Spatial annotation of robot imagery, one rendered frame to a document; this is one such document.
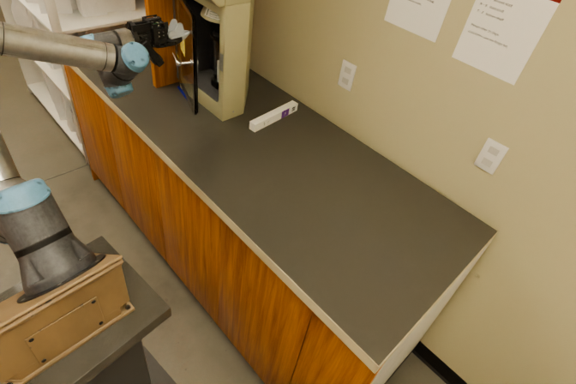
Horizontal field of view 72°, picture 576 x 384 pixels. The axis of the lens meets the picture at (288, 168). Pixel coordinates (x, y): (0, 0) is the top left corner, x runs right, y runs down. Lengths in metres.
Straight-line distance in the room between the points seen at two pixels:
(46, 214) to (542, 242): 1.43
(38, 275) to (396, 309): 0.87
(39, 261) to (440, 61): 1.26
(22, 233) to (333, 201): 0.90
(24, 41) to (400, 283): 1.15
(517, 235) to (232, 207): 0.97
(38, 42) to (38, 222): 0.42
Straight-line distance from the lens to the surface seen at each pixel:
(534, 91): 1.37
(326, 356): 1.33
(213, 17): 1.59
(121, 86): 1.29
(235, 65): 1.59
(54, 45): 1.14
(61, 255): 0.99
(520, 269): 1.66
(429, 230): 1.43
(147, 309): 1.12
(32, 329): 0.98
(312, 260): 1.21
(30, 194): 1.00
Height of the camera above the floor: 1.90
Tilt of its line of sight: 40 degrees down
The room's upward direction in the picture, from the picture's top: 10 degrees clockwise
